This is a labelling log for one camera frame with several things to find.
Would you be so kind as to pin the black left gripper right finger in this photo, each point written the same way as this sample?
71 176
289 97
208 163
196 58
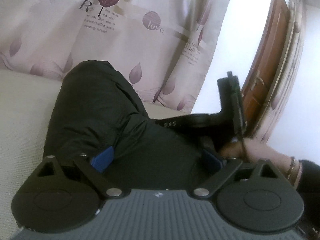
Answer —
238 196

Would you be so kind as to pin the black jacket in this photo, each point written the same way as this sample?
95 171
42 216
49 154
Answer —
98 110

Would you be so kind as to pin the person's right hand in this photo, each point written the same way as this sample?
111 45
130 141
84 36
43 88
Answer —
238 149

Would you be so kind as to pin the brown wooden door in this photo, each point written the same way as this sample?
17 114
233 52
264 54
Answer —
265 63

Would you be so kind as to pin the pink leaf-print curtain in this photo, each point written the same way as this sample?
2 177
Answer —
164 48

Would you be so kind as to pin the person's right forearm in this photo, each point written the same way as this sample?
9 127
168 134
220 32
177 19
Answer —
303 175

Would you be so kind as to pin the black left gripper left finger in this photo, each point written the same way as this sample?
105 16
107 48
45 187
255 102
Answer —
63 194

